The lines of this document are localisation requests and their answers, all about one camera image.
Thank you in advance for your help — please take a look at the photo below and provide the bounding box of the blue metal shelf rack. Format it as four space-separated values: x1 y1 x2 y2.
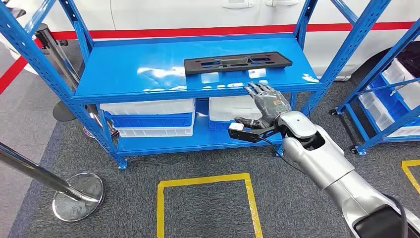
0 0 393 170

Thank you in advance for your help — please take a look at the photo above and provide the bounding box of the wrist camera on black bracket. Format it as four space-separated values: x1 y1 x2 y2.
228 122 283 144

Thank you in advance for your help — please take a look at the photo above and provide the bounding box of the red barrier belt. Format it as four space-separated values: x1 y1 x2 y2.
0 39 45 95
49 21 416 41

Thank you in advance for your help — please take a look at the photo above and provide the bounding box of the white car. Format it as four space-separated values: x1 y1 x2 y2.
0 0 420 81

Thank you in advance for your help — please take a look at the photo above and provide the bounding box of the blue rack on casters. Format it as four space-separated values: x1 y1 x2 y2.
329 19 420 156

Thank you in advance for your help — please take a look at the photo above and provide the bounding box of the yellow floor tape square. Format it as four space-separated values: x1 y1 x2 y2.
156 173 264 238
401 159 420 194

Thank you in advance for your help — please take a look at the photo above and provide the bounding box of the stanchion with black cap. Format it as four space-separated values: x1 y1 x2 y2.
34 23 119 139

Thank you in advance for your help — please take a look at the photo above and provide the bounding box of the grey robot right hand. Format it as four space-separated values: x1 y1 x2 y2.
234 82 292 130

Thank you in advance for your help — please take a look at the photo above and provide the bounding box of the black plastic panel part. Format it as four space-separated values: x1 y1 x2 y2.
183 51 293 75

